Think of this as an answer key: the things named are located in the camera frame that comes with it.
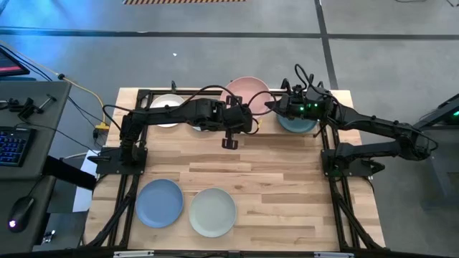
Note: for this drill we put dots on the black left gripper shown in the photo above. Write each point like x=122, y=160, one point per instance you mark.
x=230, y=120

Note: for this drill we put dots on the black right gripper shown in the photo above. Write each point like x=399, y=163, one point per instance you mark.
x=303, y=107

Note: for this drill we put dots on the dark teal plate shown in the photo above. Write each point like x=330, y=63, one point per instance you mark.
x=297, y=126

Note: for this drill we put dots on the pink plate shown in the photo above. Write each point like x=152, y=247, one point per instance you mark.
x=247, y=89

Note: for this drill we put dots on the light teal plate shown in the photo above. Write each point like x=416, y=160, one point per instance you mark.
x=201, y=129

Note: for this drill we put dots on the white plate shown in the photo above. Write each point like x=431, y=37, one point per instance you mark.
x=163, y=101

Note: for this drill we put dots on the pale green plate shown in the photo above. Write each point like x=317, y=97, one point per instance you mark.
x=212, y=212

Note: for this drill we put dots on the blue plate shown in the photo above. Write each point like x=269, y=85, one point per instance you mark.
x=159, y=203

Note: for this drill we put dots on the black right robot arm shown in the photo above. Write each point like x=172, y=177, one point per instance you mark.
x=376, y=123

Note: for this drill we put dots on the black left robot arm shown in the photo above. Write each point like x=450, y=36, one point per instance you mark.
x=172, y=114

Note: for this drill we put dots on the white paper sheet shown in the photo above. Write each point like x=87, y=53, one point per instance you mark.
x=83, y=200

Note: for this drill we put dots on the grey desk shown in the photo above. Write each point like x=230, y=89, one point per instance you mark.
x=39, y=107

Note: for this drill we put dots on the black desk clamp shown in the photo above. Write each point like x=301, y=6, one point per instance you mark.
x=27, y=107

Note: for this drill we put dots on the small metal clip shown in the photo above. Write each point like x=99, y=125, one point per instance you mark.
x=49, y=236

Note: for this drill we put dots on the backlit black keyboard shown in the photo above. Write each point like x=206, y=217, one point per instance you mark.
x=14, y=147

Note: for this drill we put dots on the black computer monitor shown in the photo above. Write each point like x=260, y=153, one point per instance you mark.
x=10, y=66

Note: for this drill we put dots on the black computer mouse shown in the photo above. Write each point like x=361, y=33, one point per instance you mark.
x=21, y=214

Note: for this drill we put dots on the left arm wrist camera box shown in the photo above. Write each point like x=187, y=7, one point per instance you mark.
x=231, y=100

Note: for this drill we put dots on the arm wrist camera box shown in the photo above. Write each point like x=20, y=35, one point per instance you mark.
x=231, y=100
x=297, y=91

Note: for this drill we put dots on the wooden shelf with black frame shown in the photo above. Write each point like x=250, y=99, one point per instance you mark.
x=267, y=127

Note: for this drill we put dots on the right arm wrist camera box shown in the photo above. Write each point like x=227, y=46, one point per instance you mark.
x=297, y=91

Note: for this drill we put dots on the black aluminium rig frame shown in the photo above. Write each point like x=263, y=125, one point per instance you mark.
x=157, y=91

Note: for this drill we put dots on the grey metal table frame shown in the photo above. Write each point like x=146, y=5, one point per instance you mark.
x=423, y=130

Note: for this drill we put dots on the silver metal bracket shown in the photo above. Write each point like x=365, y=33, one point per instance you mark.
x=334, y=255
x=133, y=254

